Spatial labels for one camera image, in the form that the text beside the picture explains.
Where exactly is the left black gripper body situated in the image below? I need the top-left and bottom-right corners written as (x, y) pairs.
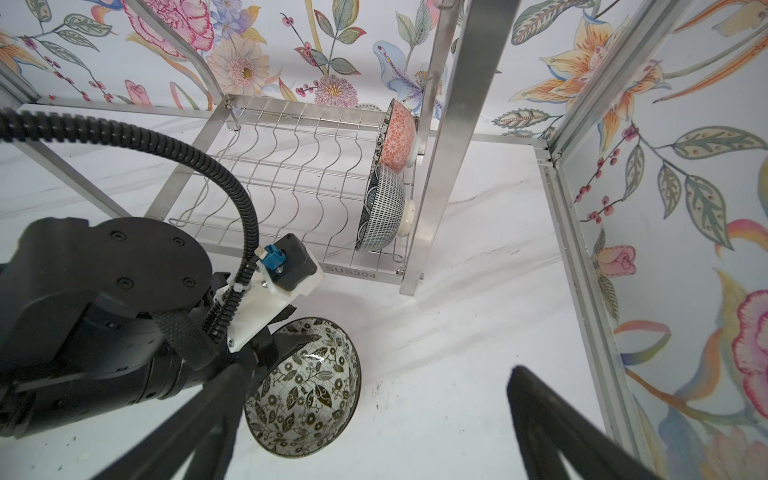
top-left (1, 304), bottom-right (268, 438)

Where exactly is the dark blue patterned bowl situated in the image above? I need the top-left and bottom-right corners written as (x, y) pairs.
top-left (355, 164), bottom-right (415, 251)

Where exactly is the olive leaf pattern bowl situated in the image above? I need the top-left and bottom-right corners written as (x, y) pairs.
top-left (244, 317), bottom-right (362, 458)

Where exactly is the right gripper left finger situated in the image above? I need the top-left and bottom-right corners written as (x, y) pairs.
top-left (96, 365), bottom-right (247, 479)

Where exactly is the black corrugated cable conduit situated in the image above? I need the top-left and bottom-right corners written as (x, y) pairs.
top-left (0, 106), bottom-right (260, 343)

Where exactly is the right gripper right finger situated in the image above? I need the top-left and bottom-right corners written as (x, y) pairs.
top-left (506, 365), bottom-right (656, 479)

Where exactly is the stainless steel dish rack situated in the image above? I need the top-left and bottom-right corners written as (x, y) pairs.
top-left (11, 0), bottom-right (523, 296)

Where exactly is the pink leaf pattern bowl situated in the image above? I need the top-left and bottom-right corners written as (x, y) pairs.
top-left (374, 99), bottom-right (419, 173)

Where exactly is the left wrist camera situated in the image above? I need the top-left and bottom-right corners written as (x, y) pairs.
top-left (227, 233), bottom-right (325, 353)

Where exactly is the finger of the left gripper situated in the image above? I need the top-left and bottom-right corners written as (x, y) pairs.
top-left (251, 327), bottom-right (312, 375)

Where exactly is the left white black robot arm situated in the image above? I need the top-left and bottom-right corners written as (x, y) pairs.
top-left (1, 217), bottom-right (323, 438)

